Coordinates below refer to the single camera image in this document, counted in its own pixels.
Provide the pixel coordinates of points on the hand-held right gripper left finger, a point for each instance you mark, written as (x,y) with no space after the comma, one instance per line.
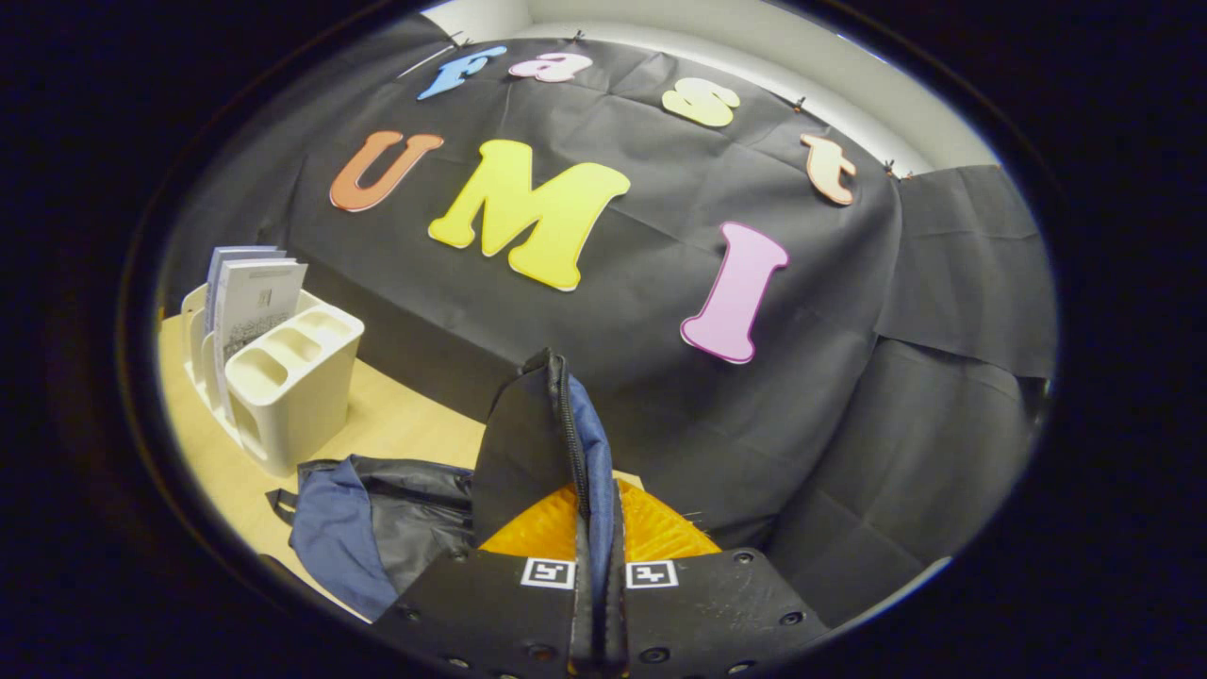
(471,604)

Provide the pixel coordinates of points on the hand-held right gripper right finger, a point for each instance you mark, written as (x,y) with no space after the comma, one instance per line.
(707,604)

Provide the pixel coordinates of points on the blue schoolbag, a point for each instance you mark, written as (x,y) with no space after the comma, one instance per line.
(528,443)

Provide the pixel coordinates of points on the white plastic bookshelf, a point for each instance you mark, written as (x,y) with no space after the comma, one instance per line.
(302,396)

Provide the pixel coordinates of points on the white book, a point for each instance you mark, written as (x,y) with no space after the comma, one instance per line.
(259,292)

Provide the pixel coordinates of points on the black backdrop cloth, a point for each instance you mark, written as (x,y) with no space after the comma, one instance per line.
(849,424)

